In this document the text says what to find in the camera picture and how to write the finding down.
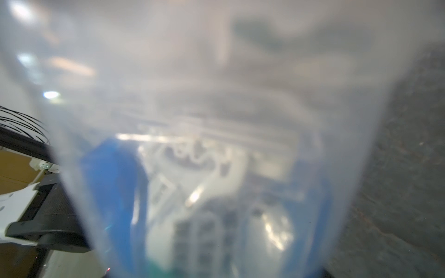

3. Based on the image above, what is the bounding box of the clear plastic container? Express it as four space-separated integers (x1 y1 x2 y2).
1 1 445 278

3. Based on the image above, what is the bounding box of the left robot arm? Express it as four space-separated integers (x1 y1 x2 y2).
1 174 90 253

